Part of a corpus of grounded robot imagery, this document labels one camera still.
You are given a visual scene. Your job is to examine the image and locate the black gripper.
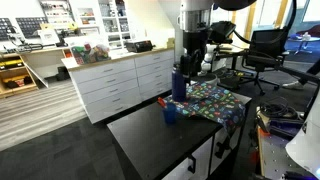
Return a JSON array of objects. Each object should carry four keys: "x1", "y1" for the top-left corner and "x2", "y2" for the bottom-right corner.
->
[{"x1": 180, "y1": 29, "x2": 210, "y2": 78}]

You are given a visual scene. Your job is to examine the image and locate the dark blue plastic cup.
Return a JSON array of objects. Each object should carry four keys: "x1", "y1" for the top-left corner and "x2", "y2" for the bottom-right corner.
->
[{"x1": 161, "y1": 102, "x2": 178, "y2": 125}]

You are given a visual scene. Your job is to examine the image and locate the dark blue water bottle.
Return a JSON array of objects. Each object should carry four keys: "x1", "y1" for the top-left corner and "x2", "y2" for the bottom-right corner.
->
[{"x1": 171, "y1": 62, "x2": 188, "y2": 103}]

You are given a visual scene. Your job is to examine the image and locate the wooden top desk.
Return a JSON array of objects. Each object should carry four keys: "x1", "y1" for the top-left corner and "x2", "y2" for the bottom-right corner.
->
[{"x1": 207, "y1": 42, "x2": 248, "y2": 71}]

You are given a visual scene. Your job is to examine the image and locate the dark colourful patterned cloth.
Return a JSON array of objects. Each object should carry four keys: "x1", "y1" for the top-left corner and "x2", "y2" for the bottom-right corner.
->
[{"x1": 162, "y1": 81, "x2": 247, "y2": 134}]

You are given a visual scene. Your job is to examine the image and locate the black box device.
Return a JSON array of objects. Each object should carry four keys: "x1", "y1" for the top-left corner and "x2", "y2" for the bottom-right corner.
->
[{"x1": 125, "y1": 39, "x2": 155, "y2": 54}]

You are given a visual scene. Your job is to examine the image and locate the black office chair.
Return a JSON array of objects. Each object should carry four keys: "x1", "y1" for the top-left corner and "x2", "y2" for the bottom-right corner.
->
[{"x1": 241, "y1": 27, "x2": 291, "y2": 97}]

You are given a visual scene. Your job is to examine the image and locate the black table cabinet white doors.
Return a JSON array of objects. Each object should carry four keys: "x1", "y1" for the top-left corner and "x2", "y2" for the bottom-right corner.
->
[{"x1": 106, "y1": 92, "x2": 253, "y2": 180}]

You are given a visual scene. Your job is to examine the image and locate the white drawer cabinet wooden top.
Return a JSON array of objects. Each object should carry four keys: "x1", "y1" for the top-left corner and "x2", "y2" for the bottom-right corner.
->
[{"x1": 61, "y1": 46, "x2": 176, "y2": 125}]

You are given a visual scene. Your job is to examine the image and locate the clear bin of colourful objects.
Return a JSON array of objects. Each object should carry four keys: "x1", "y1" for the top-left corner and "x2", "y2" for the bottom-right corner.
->
[{"x1": 70, "y1": 42, "x2": 112, "y2": 66}]

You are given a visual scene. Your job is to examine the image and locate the white shelving unit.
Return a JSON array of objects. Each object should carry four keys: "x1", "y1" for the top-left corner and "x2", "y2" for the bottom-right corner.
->
[{"x1": 67, "y1": 0, "x2": 132, "y2": 52}]

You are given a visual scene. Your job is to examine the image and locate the black metal rig bar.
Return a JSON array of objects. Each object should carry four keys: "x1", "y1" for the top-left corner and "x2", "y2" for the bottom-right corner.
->
[{"x1": 245, "y1": 53, "x2": 320, "y2": 85}]

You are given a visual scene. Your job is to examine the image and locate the round grey table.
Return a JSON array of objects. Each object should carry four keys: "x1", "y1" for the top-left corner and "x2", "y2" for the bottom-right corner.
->
[{"x1": 287, "y1": 34, "x2": 320, "y2": 56}]

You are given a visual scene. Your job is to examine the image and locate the metal optical breadboard table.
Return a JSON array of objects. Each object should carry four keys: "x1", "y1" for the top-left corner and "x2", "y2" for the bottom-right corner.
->
[{"x1": 255, "y1": 125, "x2": 320, "y2": 180}]

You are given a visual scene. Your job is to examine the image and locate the black floor bin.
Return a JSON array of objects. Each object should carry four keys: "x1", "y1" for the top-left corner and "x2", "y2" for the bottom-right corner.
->
[{"x1": 55, "y1": 65, "x2": 71, "y2": 82}]

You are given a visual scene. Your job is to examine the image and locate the large black pegboard panel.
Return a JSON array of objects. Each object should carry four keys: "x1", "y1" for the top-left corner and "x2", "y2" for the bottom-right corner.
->
[{"x1": 15, "y1": 16, "x2": 49, "y2": 39}]

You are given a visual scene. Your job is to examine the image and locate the wooden workbench with shelves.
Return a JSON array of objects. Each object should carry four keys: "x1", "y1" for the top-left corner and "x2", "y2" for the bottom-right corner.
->
[{"x1": 0, "y1": 45, "x2": 72, "y2": 99}]

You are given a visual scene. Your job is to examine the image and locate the small black pegboard panel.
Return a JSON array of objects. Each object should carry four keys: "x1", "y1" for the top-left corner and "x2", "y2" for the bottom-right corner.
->
[{"x1": 0, "y1": 17, "x2": 15, "y2": 42}]

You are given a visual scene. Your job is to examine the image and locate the black cable pile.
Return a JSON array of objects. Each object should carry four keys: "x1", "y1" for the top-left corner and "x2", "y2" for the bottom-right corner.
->
[{"x1": 259, "y1": 97, "x2": 300, "y2": 122}]

